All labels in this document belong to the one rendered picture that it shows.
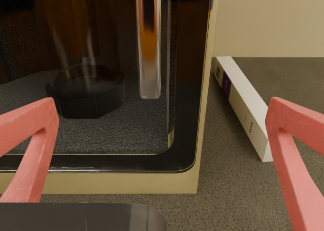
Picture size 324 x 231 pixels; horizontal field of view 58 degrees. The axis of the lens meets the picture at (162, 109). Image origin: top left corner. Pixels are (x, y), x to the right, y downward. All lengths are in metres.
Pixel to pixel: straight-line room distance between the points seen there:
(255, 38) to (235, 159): 0.39
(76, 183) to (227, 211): 0.18
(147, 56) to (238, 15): 0.54
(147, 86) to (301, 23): 0.61
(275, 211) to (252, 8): 0.47
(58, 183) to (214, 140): 0.23
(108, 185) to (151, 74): 0.20
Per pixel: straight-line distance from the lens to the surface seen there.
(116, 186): 0.37
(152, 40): 0.19
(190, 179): 0.36
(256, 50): 0.76
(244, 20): 0.73
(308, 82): 0.67
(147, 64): 0.19
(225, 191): 0.39
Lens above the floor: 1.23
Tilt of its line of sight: 35 degrees down
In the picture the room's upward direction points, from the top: straight up
